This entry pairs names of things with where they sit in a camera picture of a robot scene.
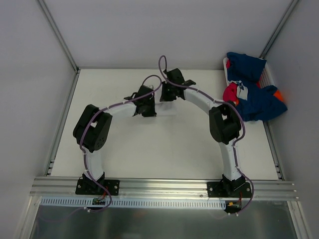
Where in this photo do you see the white t shirt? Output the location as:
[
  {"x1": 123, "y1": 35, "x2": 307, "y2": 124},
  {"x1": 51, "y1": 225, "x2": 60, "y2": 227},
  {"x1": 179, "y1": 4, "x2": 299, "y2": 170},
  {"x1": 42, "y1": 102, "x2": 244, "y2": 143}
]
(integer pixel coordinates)
[{"x1": 155, "y1": 102, "x2": 177, "y2": 117}]

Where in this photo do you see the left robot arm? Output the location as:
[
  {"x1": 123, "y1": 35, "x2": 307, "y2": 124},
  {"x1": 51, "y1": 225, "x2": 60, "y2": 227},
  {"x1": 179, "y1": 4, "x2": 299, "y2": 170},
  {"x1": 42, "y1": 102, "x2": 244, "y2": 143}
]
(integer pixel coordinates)
[{"x1": 73, "y1": 85, "x2": 157, "y2": 194}]

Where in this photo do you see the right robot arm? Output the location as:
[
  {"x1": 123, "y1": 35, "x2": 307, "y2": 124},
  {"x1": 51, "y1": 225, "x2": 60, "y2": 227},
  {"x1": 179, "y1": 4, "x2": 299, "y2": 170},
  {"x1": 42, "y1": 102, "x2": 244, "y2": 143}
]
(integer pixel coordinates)
[{"x1": 160, "y1": 68, "x2": 245, "y2": 197}]

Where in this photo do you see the pink t shirt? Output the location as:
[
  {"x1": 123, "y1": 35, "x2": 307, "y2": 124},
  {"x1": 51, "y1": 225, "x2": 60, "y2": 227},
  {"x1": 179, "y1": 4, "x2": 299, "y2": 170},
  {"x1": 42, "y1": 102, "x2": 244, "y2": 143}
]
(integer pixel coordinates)
[{"x1": 223, "y1": 83, "x2": 238, "y2": 102}]

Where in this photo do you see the blue t shirt pile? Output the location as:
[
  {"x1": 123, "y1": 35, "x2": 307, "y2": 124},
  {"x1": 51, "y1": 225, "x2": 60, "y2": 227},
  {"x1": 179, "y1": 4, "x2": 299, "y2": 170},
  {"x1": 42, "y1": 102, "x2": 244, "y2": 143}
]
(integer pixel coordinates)
[{"x1": 226, "y1": 52, "x2": 288, "y2": 121}]

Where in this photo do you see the white plastic basket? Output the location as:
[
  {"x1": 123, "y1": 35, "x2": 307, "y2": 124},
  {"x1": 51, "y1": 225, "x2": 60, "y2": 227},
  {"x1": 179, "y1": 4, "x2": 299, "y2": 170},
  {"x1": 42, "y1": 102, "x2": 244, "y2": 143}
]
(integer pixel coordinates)
[{"x1": 223, "y1": 57, "x2": 275, "y2": 88}]

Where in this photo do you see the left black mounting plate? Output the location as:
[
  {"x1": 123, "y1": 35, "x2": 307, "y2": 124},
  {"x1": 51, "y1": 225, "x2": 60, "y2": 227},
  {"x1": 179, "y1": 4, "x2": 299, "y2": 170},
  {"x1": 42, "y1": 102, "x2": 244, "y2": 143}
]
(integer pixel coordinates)
[{"x1": 75, "y1": 178, "x2": 120, "y2": 196}]

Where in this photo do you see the black mounting plate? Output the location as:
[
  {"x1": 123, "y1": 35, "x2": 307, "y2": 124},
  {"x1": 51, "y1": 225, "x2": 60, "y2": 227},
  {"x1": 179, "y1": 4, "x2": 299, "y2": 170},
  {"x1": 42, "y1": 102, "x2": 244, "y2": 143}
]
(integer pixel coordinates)
[
  {"x1": 207, "y1": 181, "x2": 252, "y2": 198},
  {"x1": 75, "y1": 178, "x2": 120, "y2": 196}
]

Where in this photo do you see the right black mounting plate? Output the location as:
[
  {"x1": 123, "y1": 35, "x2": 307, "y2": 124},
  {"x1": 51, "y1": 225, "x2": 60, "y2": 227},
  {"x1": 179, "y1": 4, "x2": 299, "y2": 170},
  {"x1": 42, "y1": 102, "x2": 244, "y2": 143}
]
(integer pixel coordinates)
[{"x1": 207, "y1": 181, "x2": 252, "y2": 198}]

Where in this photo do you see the orange t shirt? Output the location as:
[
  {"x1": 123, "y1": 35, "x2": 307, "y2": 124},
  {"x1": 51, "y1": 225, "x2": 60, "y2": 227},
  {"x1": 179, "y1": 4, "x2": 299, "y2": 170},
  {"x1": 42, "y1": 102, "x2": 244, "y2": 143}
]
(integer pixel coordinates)
[{"x1": 273, "y1": 90, "x2": 284, "y2": 102}]

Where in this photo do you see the left corner aluminium post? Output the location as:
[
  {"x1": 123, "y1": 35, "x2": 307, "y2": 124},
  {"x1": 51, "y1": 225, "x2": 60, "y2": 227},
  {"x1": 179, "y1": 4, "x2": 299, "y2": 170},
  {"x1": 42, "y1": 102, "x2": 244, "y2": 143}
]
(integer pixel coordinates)
[{"x1": 36, "y1": 0, "x2": 79, "y2": 72}]

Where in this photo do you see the corner aluminium post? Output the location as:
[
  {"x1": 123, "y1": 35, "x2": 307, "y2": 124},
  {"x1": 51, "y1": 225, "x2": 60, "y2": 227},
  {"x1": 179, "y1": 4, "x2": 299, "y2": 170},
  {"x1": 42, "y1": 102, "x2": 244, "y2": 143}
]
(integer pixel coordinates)
[
  {"x1": 36, "y1": 0, "x2": 79, "y2": 72},
  {"x1": 259, "y1": 0, "x2": 301, "y2": 59}
]

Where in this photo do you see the right corner aluminium post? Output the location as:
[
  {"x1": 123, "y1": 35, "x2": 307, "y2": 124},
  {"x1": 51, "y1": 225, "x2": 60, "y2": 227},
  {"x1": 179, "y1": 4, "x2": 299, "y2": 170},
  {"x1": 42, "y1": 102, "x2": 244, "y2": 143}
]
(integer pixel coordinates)
[{"x1": 259, "y1": 0, "x2": 301, "y2": 59}]

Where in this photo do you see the white slotted cable duct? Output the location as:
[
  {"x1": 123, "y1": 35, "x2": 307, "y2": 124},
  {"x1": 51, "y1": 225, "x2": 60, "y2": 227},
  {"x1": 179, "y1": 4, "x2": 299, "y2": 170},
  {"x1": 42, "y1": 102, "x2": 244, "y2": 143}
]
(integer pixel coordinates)
[{"x1": 40, "y1": 197, "x2": 226, "y2": 210}]

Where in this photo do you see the aluminium front rail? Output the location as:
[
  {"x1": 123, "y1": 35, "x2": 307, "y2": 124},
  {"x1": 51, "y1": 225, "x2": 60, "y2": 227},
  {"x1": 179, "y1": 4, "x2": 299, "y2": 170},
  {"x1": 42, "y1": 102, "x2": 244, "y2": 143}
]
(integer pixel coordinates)
[{"x1": 30, "y1": 176, "x2": 300, "y2": 201}]

